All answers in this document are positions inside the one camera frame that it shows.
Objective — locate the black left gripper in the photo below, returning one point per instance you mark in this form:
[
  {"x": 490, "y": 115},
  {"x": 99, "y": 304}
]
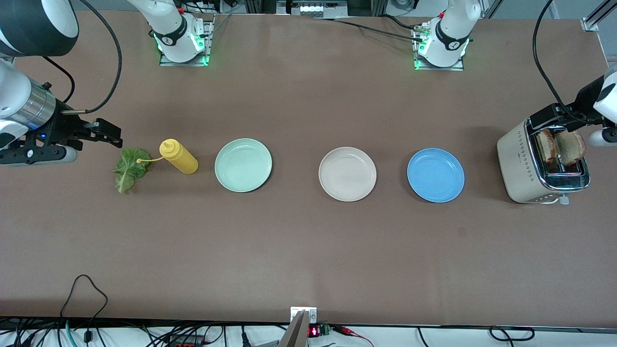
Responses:
[{"x": 584, "y": 98}]

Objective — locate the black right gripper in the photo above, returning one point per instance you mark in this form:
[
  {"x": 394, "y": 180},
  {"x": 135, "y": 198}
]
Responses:
[{"x": 64, "y": 125}]

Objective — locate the brown bread slice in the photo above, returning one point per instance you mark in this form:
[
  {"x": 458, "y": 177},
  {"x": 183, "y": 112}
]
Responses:
[
  {"x": 544, "y": 147},
  {"x": 571, "y": 147}
]

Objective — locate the green lettuce leaf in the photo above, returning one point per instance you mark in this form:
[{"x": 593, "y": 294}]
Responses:
[{"x": 129, "y": 168}]

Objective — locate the yellow squeeze bottle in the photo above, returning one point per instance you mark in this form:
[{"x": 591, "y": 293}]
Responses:
[{"x": 181, "y": 156}]

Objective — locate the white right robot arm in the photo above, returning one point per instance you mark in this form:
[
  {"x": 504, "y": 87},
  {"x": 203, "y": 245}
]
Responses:
[{"x": 24, "y": 103}]

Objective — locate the blue plate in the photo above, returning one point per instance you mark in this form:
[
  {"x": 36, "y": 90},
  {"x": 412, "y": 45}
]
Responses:
[{"x": 435, "y": 175}]

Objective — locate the mint green plate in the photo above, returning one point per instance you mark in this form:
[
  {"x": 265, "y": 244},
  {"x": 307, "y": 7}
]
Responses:
[{"x": 243, "y": 165}]

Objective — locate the beige plate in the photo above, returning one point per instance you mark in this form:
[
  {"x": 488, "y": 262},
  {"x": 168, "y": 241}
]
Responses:
[{"x": 347, "y": 173}]

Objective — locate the beige chrome toaster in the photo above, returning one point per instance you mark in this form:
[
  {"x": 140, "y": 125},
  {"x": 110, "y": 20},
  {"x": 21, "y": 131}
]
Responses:
[{"x": 518, "y": 164}]

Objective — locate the red display circuit module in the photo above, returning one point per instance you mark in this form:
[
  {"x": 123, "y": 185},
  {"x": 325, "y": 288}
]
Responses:
[{"x": 314, "y": 331}]

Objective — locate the aluminium frame corner bracket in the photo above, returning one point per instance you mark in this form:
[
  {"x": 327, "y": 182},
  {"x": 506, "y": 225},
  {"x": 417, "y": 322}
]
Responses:
[{"x": 589, "y": 24}]

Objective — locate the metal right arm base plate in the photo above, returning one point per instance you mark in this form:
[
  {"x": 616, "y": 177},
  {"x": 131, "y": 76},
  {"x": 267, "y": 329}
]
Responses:
[{"x": 185, "y": 63}]

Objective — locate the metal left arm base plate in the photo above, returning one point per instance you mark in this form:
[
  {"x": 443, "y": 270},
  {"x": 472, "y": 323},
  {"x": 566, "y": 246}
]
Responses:
[{"x": 458, "y": 68}]

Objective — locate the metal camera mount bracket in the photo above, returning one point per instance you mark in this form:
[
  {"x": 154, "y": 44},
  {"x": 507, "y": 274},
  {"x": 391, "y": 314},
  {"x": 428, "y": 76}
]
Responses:
[{"x": 299, "y": 332}]

